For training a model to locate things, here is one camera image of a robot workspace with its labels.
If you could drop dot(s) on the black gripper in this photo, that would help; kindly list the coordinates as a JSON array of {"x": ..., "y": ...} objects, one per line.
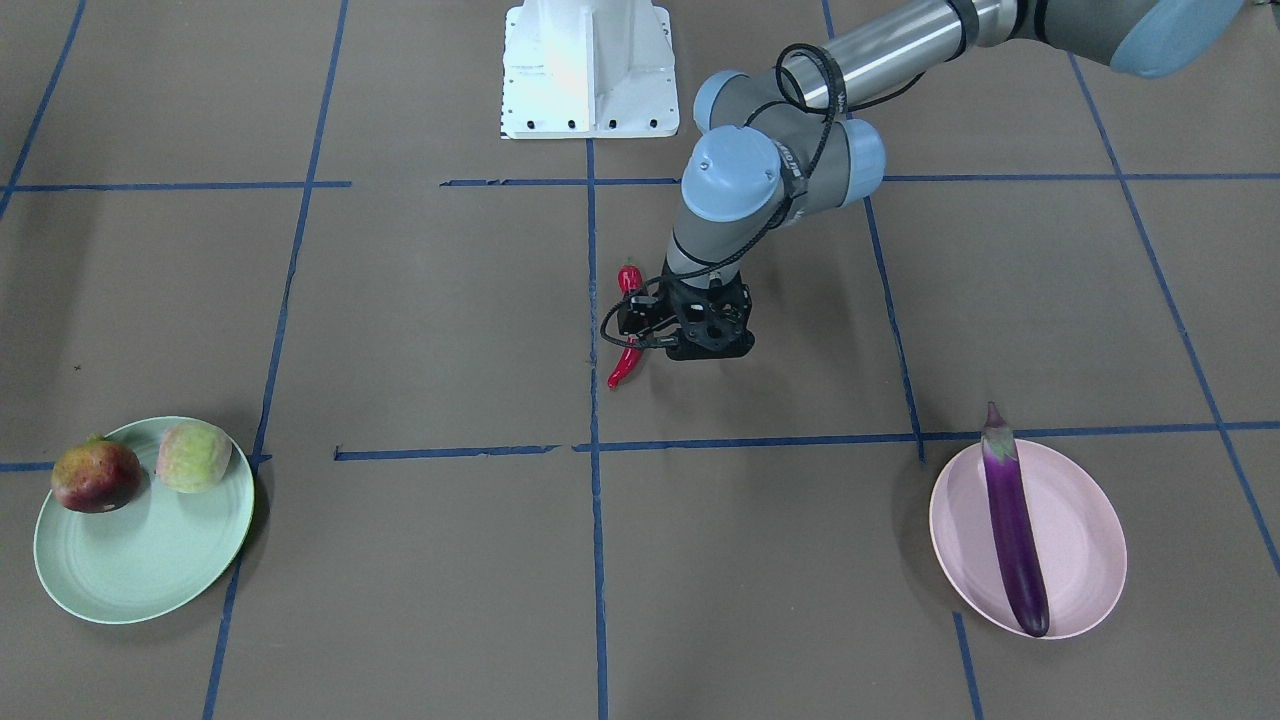
[{"x": 634, "y": 318}]

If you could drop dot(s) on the red chili pepper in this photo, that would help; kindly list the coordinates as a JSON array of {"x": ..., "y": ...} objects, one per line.
[{"x": 624, "y": 368}]

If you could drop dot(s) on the purple eggplant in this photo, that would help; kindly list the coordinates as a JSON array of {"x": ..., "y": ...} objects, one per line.
[{"x": 1015, "y": 546}]

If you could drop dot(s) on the pale green peach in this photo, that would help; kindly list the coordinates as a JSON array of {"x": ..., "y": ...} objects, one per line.
[{"x": 193, "y": 456}]

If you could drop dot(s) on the red yellow apple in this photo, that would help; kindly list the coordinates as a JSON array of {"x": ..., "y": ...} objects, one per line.
[{"x": 98, "y": 475}]

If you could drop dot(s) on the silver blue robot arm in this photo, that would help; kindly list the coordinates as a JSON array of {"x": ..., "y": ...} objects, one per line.
[{"x": 786, "y": 144}]

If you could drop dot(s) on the pink plate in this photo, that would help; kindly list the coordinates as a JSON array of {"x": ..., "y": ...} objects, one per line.
[{"x": 1080, "y": 541}]

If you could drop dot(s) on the light green plate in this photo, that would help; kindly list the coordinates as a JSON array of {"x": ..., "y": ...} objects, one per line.
[{"x": 156, "y": 554}]

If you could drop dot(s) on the white pedestal column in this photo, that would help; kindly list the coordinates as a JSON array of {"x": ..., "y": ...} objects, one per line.
[{"x": 588, "y": 69}]

